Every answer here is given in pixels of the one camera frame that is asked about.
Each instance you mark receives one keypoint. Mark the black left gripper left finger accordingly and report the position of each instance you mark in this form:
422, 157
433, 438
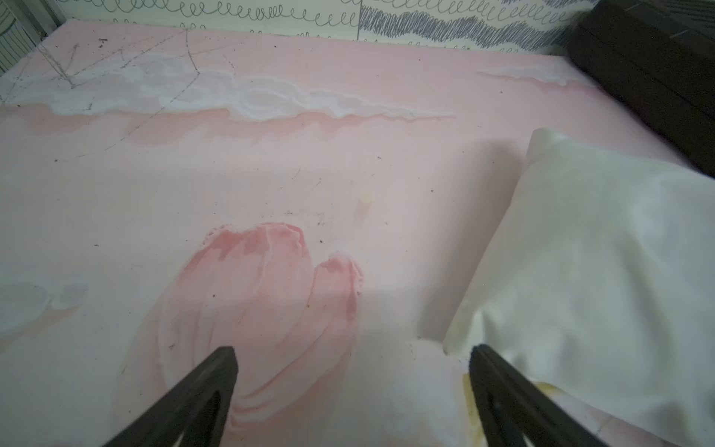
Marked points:
193, 413

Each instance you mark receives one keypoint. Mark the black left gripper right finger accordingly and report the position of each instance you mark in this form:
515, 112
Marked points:
513, 412

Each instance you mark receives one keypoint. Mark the white cloth soil bag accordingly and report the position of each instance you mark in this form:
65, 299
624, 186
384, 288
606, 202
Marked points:
599, 280

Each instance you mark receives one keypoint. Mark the black plastic tool case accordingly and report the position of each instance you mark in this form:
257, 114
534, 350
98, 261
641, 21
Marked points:
657, 58

